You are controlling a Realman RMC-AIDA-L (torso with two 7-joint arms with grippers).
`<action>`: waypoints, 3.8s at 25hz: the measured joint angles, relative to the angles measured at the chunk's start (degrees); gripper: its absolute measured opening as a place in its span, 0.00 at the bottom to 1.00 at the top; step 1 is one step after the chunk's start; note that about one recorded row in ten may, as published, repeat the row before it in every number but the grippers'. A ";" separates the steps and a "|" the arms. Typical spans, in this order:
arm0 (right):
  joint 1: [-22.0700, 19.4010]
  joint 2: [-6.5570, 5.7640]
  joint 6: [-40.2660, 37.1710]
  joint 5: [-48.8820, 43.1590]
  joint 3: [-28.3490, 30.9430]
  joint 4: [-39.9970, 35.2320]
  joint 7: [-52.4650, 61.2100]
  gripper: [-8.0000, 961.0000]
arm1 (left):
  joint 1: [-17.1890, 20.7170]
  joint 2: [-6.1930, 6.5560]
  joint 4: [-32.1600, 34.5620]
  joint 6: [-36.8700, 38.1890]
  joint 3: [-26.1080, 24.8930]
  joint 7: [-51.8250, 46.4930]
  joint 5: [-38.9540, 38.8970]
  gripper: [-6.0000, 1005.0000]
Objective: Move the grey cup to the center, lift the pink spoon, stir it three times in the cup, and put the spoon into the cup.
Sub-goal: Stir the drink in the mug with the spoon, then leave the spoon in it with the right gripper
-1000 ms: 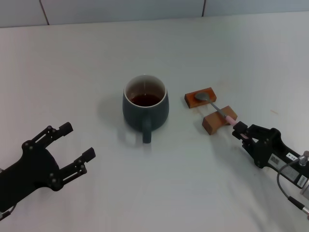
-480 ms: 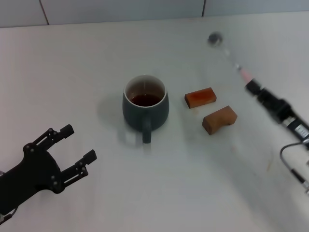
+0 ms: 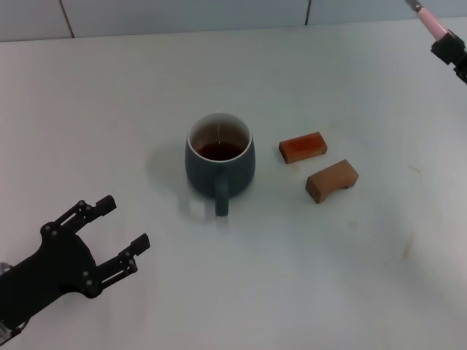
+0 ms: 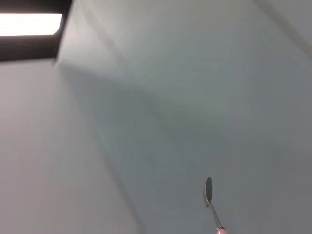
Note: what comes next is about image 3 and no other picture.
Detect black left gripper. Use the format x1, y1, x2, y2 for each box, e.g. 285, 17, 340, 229
0, 194, 152, 325

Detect pink handled metal spoon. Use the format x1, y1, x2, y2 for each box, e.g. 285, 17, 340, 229
406, 0, 450, 39

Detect dark grey ceramic cup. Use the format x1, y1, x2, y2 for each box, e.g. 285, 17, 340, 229
185, 112, 257, 217

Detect dark brown tea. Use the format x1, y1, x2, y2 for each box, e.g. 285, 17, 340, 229
196, 141, 244, 163

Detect reddish flat wooden block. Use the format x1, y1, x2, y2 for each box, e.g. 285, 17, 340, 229
279, 131, 328, 165

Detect light arched wooden block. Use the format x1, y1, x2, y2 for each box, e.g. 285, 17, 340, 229
305, 159, 360, 204

